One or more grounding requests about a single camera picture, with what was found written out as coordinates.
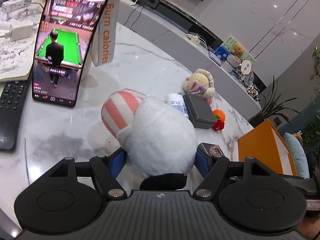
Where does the small dark picture box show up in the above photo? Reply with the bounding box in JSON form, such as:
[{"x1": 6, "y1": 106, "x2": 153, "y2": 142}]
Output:
[{"x1": 197, "y1": 142, "x2": 224, "y2": 158}]

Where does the scribbled paper notebook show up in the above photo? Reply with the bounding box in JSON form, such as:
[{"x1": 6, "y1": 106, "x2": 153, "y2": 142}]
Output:
[{"x1": 0, "y1": 12, "x2": 40, "y2": 82}]

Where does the flat silver box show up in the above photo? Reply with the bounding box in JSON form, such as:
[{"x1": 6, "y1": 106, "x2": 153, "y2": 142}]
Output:
[{"x1": 207, "y1": 51, "x2": 222, "y2": 67}]

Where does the white power strip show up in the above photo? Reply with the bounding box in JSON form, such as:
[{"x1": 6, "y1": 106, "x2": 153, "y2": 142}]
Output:
[{"x1": 186, "y1": 33, "x2": 204, "y2": 44}]

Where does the bushy green ivy plant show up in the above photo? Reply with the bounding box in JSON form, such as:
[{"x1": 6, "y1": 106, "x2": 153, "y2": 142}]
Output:
[{"x1": 300, "y1": 115, "x2": 320, "y2": 153}]

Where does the white and black panda plush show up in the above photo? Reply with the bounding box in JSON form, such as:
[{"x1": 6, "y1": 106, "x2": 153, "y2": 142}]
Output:
[{"x1": 101, "y1": 88, "x2": 198, "y2": 190}]

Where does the black white checkered toy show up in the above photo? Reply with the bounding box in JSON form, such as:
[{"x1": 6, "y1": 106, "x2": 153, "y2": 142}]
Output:
[{"x1": 246, "y1": 84, "x2": 261, "y2": 102}]

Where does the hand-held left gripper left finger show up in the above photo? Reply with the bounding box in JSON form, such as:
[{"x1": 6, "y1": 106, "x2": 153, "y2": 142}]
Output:
[{"x1": 42, "y1": 147, "x2": 127, "y2": 200}]

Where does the white rectangular carton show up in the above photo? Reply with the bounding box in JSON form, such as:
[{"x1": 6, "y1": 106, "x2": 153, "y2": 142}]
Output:
[{"x1": 2, "y1": 0, "x2": 32, "y2": 12}]

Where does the light blue cushion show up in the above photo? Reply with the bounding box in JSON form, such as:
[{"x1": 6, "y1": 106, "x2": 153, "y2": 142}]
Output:
[{"x1": 284, "y1": 132, "x2": 310, "y2": 179}]

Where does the small brown teddy bear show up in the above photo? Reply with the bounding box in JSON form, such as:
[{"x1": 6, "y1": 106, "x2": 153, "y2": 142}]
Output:
[{"x1": 230, "y1": 44, "x2": 245, "y2": 57}]

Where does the dark grey box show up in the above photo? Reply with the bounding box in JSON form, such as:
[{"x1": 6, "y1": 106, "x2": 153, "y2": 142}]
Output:
[{"x1": 182, "y1": 92, "x2": 217, "y2": 130}]

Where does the black remote control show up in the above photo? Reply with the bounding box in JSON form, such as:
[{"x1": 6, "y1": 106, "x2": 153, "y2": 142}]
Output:
[{"x1": 0, "y1": 80, "x2": 31, "y2": 152}]

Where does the white round paper fan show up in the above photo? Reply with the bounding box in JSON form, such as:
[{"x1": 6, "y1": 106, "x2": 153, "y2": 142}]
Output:
[{"x1": 239, "y1": 59, "x2": 252, "y2": 74}]

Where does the orange cardboard box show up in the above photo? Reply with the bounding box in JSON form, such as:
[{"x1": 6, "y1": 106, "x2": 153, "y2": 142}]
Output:
[{"x1": 237, "y1": 119, "x2": 298, "y2": 178}]

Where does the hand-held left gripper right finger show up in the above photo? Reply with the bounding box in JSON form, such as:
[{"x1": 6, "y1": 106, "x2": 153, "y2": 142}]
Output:
[{"x1": 192, "y1": 144, "x2": 274, "y2": 197}]

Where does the white marble tv cabinet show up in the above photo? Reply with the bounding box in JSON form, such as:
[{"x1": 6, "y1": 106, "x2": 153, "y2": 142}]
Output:
[{"x1": 117, "y1": 0, "x2": 263, "y2": 110}]

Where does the white charger plug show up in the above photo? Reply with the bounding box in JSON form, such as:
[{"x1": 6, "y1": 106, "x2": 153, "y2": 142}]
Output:
[{"x1": 0, "y1": 21, "x2": 34, "y2": 40}]

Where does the tall potted long-leaf plant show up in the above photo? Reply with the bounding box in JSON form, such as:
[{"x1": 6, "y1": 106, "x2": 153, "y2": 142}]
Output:
[{"x1": 247, "y1": 75, "x2": 300, "y2": 128}]

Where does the black smartphone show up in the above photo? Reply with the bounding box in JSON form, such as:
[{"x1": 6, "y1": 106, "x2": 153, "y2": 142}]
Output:
[{"x1": 32, "y1": 0, "x2": 108, "y2": 108}]

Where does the hanging green vine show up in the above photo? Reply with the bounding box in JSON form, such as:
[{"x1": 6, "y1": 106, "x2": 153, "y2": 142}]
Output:
[{"x1": 311, "y1": 46, "x2": 320, "y2": 88}]

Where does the cream crochet plush toy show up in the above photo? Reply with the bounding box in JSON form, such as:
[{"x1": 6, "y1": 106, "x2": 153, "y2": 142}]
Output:
[{"x1": 182, "y1": 69, "x2": 216, "y2": 105}]

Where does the knitted grey basket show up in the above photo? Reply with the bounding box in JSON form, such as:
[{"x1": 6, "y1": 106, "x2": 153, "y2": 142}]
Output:
[
  {"x1": 226, "y1": 54, "x2": 242, "y2": 64},
  {"x1": 221, "y1": 61, "x2": 235, "y2": 73}
]

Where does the white labelled bottle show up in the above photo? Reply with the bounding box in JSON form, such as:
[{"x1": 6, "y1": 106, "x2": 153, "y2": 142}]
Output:
[{"x1": 167, "y1": 93, "x2": 189, "y2": 118}]

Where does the white sports bottle with strap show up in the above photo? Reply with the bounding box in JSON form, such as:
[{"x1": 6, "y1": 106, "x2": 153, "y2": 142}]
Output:
[{"x1": 80, "y1": 0, "x2": 118, "y2": 80}]

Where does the patterned round fan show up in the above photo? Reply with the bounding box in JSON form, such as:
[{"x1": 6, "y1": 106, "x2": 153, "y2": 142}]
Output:
[{"x1": 241, "y1": 70, "x2": 255, "y2": 85}]

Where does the orange crochet fruit toy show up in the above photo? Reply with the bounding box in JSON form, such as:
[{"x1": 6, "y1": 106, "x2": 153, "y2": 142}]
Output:
[{"x1": 211, "y1": 109, "x2": 226, "y2": 132}]

